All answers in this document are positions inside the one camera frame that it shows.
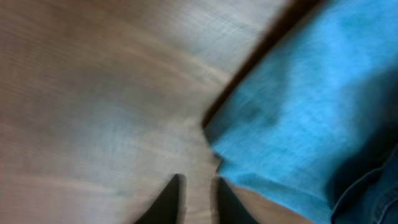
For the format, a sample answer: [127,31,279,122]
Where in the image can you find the blue denim jeans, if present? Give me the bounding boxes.
[205,0,397,223]

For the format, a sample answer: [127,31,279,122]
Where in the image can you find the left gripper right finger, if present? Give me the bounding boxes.
[211,177,258,224]

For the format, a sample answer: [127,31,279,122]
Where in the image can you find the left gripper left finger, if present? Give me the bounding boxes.
[134,174,186,224]

